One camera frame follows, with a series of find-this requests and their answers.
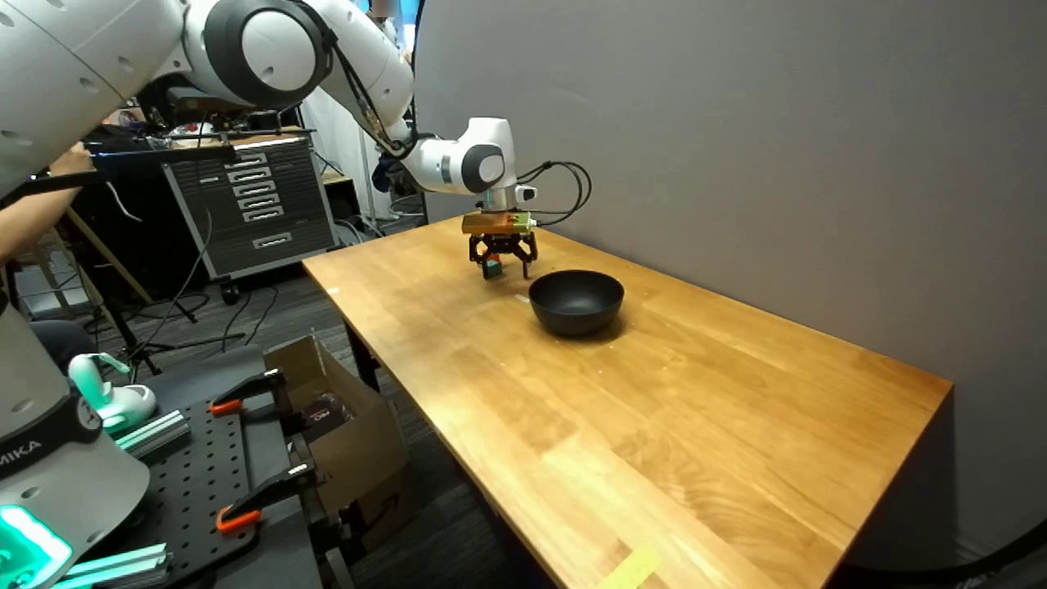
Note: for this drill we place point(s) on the grey drawer cabinet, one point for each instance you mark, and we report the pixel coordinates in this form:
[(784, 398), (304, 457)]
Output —
[(253, 204)]

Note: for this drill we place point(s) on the green block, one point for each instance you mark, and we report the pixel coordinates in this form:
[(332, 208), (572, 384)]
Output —
[(492, 268)]

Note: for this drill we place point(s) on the hand controller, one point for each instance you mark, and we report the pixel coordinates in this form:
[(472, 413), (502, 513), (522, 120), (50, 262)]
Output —
[(110, 401)]

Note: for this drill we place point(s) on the black orange clamp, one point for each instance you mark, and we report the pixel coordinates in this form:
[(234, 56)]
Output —
[(249, 388), (262, 495)]

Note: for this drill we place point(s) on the person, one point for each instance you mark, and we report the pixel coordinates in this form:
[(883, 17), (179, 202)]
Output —
[(33, 214)]

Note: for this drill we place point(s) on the aluminium profile bar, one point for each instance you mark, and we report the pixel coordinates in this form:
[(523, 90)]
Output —
[(114, 566), (155, 433)]

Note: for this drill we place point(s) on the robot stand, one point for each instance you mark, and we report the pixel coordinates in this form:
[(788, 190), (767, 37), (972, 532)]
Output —
[(204, 483)]

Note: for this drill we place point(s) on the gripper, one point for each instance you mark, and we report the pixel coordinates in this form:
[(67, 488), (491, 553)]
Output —
[(503, 239)]

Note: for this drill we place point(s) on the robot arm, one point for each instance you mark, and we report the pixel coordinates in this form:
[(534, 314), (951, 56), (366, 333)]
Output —
[(90, 57)]

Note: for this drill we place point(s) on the black bowl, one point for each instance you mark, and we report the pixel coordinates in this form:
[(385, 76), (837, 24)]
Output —
[(576, 304)]

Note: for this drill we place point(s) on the cardboard box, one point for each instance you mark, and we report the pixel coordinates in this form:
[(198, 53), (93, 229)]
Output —
[(368, 442)]

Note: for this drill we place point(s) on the yellow tape strip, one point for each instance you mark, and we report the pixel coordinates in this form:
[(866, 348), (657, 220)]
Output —
[(631, 569)]

